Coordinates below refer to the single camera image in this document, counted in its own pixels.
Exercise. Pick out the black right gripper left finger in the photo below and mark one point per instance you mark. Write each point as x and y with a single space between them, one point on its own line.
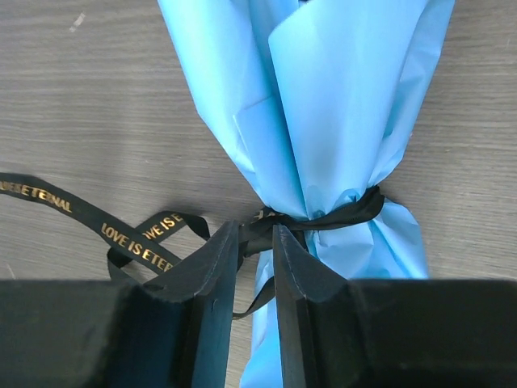
173 331

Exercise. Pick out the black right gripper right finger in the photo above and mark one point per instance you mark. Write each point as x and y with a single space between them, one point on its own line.
336 332

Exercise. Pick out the black gold-lettered ribbon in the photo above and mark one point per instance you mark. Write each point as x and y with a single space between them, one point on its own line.
143 242

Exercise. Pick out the blue wrapping paper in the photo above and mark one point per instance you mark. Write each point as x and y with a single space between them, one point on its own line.
314 101

